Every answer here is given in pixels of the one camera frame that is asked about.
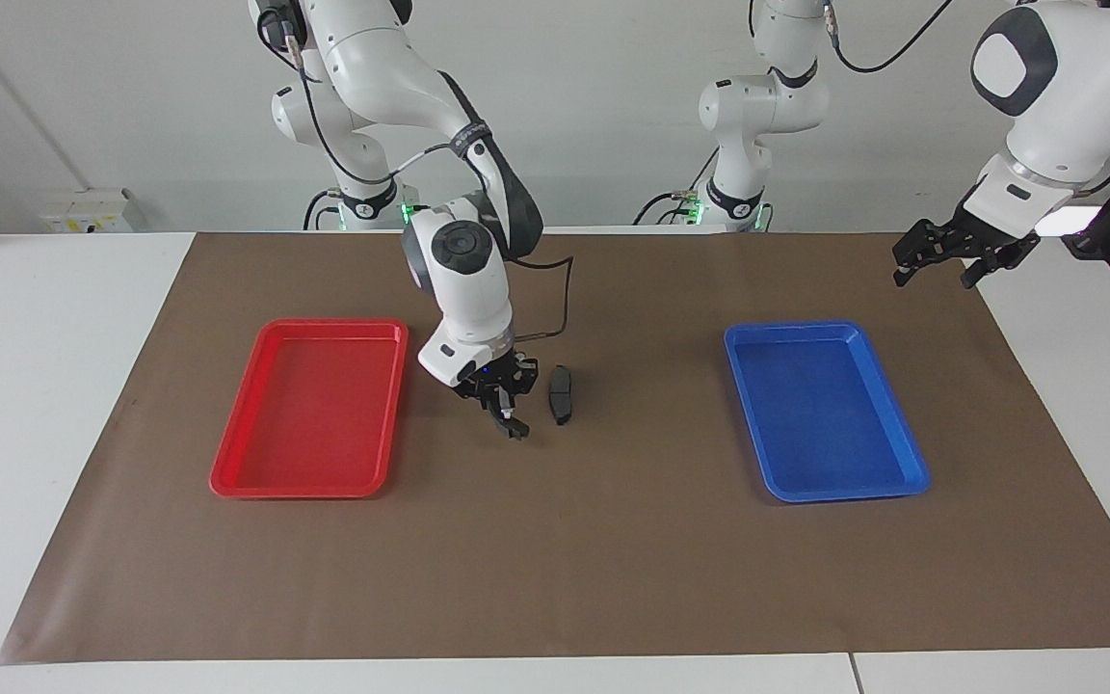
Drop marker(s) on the dark grey brake pad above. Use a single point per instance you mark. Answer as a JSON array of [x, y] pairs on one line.
[[562, 395]]

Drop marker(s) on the blue plastic tray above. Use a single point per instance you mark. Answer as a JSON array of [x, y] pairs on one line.
[[820, 405]]

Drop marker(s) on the white wall socket box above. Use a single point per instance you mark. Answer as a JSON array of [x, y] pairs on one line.
[[88, 212]]

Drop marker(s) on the red plastic tray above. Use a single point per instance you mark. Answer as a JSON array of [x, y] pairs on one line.
[[314, 414]]

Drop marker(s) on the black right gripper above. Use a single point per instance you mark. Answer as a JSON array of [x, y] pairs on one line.
[[489, 378]]

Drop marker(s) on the brown table mat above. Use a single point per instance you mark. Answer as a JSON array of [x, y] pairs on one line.
[[613, 559]]

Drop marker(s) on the curved brake shoe silver web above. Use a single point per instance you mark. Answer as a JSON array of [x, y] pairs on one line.
[[516, 431]]

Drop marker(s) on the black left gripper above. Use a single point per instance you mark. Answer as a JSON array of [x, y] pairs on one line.
[[984, 241]]

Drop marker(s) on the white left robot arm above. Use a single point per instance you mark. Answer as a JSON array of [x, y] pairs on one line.
[[1066, 96]]

